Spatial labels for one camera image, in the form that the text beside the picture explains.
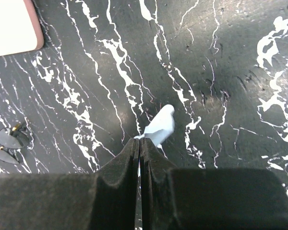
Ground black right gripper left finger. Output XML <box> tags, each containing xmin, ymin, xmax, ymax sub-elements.
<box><xmin>0</xmin><ymin>139</ymin><xmax>140</xmax><ymax>230</ymax></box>

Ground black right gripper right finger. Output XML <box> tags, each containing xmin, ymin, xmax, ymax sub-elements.
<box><xmin>140</xmin><ymin>138</ymin><xmax>288</xmax><ymax>230</ymax></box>

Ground light blue cleaning cloth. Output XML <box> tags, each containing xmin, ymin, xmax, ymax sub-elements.
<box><xmin>134</xmin><ymin>104</ymin><xmax>175</xmax><ymax>148</ymax></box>

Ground pink glasses case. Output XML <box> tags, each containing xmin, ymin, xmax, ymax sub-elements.
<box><xmin>0</xmin><ymin>0</ymin><xmax>44</xmax><ymax>56</ymax></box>

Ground black sunglasses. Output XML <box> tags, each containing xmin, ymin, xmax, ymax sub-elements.
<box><xmin>0</xmin><ymin>122</ymin><xmax>30</xmax><ymax>165</ymax></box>

